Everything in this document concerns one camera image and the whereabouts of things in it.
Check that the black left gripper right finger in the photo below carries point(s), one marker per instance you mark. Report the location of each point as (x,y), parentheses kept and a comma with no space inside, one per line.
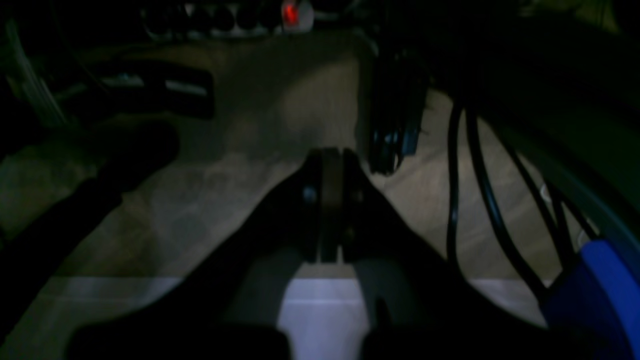
(423,309)

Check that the white power strip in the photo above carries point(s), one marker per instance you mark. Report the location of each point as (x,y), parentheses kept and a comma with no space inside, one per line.
(182,20)

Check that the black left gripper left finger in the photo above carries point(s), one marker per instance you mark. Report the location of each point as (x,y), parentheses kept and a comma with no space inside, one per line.
(202,318)

